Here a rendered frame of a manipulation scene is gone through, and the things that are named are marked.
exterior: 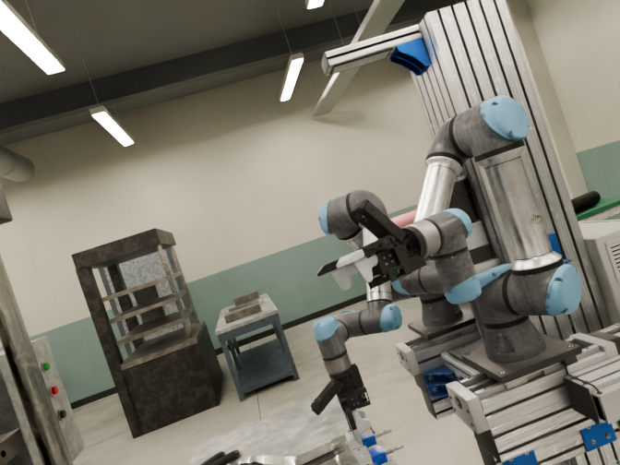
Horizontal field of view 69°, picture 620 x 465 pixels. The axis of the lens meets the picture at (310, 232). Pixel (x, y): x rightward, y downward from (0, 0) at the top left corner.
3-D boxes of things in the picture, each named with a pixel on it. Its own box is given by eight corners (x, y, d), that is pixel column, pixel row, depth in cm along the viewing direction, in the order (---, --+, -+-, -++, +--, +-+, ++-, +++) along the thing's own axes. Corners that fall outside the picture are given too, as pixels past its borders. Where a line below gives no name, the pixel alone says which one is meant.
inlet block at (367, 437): (391, 435, 135) (386, 417, 135) (396, 441, 131) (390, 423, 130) (351, 450, 134) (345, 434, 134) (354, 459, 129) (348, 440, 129)
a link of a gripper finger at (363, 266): (360, 288, 74) (388, 273, 81) (345, 255, 75) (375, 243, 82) (346, 292, 76) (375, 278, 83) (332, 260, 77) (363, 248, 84)
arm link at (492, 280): (498, 308, 130) (483, 263, 130) (542, 307, 118) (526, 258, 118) (472, 324, 123) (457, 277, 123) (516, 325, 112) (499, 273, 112)
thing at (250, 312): (283, 343, 676) (263, 285, 675) (301, 378, 489) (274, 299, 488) (238, 360, 664) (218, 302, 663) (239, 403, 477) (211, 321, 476)
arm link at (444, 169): (423, 121, 125) (378, 285, 108) (453, 105, 115) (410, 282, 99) (451, 143, 129) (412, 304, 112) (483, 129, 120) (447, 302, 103)
